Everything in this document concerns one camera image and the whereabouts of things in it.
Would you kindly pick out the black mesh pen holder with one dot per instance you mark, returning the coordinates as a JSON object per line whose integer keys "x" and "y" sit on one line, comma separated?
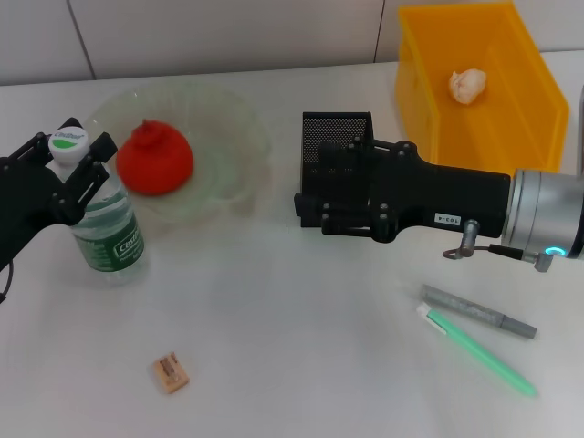
{"x": 335, "y": 128}

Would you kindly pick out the white paper ball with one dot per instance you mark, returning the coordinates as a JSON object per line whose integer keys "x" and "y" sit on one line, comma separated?
{"x": 467, "y": 86}

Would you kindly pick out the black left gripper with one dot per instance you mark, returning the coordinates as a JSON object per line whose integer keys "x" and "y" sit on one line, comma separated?
{"x": 23, "y": 196}

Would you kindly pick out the grey marker pen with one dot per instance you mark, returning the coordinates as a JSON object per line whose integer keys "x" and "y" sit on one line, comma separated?
{"x": 483, "y": 314}

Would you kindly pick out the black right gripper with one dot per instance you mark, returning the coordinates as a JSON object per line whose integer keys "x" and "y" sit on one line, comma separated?
{"x": 438, "y": 196}

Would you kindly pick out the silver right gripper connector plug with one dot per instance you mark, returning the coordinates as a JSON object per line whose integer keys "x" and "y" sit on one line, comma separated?
{"x": 470, "y": 237}

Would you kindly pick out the beige eraser block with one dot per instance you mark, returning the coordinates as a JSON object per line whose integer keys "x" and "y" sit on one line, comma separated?
{"x": 171, "y": 372}

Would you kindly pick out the clear water bottle green label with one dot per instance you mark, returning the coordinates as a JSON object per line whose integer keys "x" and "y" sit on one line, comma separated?
{"x": 109, "y": 228}

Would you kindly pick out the clear green glass fruit plate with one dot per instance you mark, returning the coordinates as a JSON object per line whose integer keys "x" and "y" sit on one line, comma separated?
{"x": 219, "y": 128}

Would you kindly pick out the mint green pen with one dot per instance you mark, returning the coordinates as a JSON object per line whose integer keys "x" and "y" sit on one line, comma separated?
{"x": 483, "y": 356}

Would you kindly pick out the yellow plastic bin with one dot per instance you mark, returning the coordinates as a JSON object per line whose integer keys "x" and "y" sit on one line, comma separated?
{"x": 502, "y": 128}

